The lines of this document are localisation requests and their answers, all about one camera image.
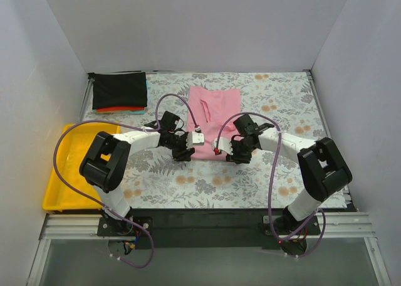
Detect pink t shirt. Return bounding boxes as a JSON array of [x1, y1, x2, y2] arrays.
[[187, 86, 241, 161]]

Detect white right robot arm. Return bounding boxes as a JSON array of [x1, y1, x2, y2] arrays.
[[212, 112, 353, 238]]

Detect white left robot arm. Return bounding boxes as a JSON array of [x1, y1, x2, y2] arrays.
[[79, 111, 204, 236]]

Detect floral patterned table mat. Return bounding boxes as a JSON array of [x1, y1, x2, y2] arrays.
[[110, 71, 348, 209]]

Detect red folded t shirt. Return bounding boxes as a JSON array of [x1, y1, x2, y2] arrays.
[[94, 106, 146, 113]]

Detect black folded t shirt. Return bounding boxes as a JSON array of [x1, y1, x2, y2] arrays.
[[88, 72, 148, 110]]

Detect yellow plastic tray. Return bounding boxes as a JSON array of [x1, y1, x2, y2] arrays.
[[42, 123, 120, 211]]

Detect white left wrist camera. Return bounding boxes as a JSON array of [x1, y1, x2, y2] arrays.
[[186, 131, 205, 149]]

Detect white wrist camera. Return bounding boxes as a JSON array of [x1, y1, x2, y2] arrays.
[[186, 131, 205, 149], [212, 137, 232, 155]]

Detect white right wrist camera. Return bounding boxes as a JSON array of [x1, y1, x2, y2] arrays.
[[212, 137, 232, 155]]

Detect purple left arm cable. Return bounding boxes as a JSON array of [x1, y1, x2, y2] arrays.
[[52, 93, 202, 269]]

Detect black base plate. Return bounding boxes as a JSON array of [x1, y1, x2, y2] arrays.
[[96, 207, 321, 251]]

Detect aluminium frame rail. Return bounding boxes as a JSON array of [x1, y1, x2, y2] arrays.
[[26, 211, 110, 286]]

